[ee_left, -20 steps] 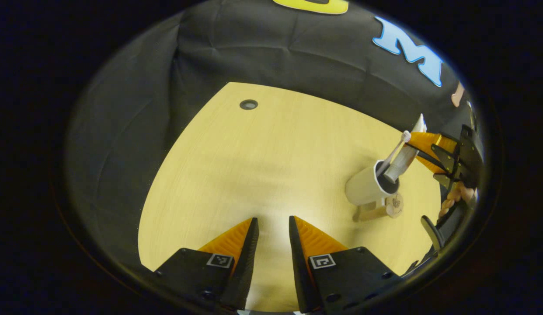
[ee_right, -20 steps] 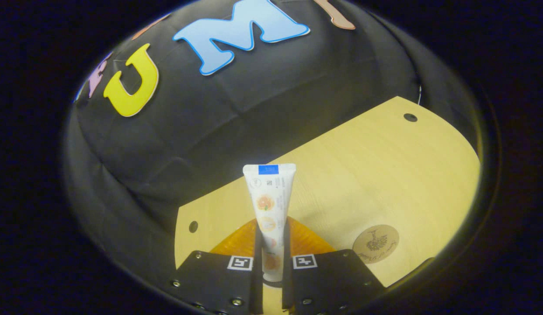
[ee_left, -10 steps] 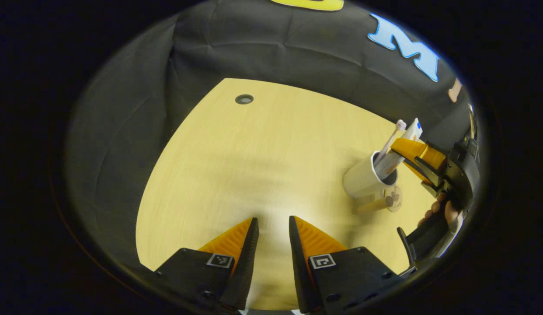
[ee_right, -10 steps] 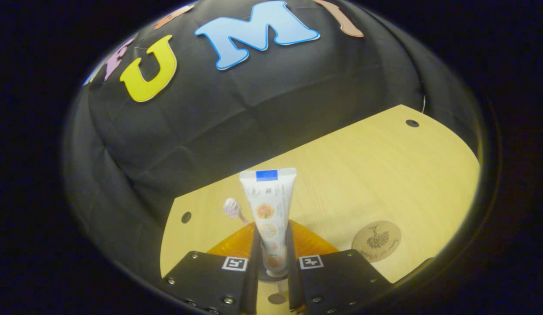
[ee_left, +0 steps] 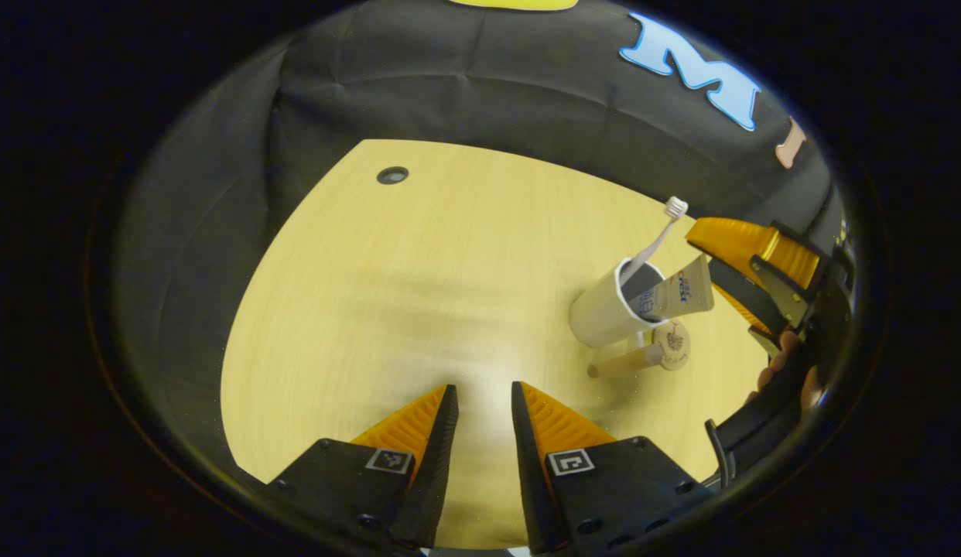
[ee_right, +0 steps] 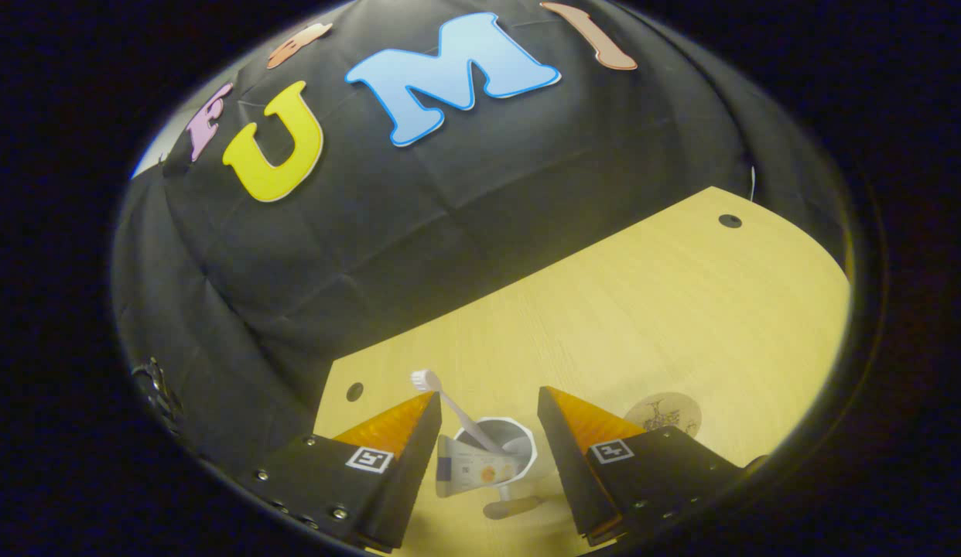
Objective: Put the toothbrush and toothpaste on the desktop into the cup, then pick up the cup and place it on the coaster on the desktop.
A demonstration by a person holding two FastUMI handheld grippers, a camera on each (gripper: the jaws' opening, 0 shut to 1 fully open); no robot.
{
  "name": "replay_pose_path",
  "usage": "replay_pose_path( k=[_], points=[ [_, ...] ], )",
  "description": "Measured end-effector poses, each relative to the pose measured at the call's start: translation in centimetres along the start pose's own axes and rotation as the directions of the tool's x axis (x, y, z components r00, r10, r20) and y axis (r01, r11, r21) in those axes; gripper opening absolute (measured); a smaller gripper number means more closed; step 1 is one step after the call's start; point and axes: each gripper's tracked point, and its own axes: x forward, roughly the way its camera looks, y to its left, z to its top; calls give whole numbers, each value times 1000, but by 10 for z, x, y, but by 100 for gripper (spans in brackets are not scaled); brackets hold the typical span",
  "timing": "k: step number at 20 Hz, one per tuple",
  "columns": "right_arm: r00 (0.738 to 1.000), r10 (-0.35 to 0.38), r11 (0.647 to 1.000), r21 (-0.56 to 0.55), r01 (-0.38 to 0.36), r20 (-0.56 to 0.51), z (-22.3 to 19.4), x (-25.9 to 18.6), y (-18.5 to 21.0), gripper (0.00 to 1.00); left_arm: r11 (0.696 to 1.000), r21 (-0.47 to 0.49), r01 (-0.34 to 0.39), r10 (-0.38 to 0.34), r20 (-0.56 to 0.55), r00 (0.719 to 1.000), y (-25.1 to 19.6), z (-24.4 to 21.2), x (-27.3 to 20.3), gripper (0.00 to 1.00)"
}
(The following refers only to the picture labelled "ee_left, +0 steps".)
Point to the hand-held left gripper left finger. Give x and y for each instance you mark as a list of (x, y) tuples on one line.
[(434, 464)]

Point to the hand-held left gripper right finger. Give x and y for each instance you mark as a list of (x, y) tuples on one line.
[(531, 472)]

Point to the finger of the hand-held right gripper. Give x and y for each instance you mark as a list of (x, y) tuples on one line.
[(747, 298), (736, 236)]

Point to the white toothpaste tube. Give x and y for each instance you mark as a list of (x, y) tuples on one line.
[(682, 292)]

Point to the white toothbrush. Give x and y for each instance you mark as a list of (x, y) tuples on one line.
[(674, 207)]

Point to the round cork coaster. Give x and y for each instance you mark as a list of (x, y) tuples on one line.
[(674, 346)]

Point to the black backdrop cloth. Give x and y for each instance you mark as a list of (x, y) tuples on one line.
[(449, 85)]

